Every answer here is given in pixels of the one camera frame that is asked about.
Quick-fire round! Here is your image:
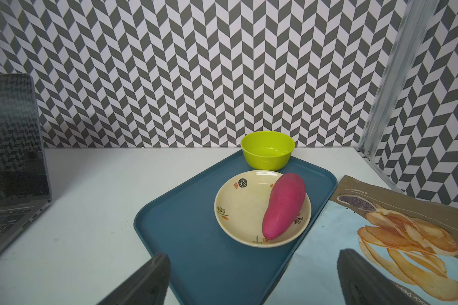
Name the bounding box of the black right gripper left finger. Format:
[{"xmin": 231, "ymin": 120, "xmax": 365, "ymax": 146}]
[{"xmin": 99, "ymin": 253, "xmax": 171, "ymax": 305}]

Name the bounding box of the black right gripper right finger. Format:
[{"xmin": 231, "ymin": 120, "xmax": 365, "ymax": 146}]
[{"xmin": 337, "ymin": 249, "xmax": 427, "ymax": 304}]

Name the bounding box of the grey laptop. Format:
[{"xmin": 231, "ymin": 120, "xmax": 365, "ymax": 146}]
[{"xmin": 0, "ymin": 74, "xmax": 52, "ymax": 255}]

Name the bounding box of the teal plastic tray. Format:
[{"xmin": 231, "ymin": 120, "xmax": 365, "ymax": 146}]
[{"xmin": 134, "ymin": 151, "xmax": 338, "ymax": 304}]

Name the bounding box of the cassava chips bag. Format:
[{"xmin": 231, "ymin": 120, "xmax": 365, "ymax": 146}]
[{"xmin": 267, "ymin": 176, "xmax": 458, "ymax": 304}]

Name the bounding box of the magenta sweet potato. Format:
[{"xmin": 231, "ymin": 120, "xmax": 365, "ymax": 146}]
[{"xmin": 262, "ymin": 174, "xmax": 306, "ymax": 240}]

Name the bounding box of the cream patterned plate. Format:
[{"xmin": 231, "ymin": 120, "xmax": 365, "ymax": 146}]
[{"xmin": 214, "ymin": 170, "xmax": 312, "ymax": 248}]

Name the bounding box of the lime green bowl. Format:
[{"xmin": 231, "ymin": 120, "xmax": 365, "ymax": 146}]
[{"xmin": 240, "ymin": 131, "xmax": 295, "ymax": 171}]

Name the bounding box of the aluminium corner post right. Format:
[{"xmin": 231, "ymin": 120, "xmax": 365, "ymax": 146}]
[{"xmin": 358, "ymin": 0, "xmax": 439, "ymax": 161}]

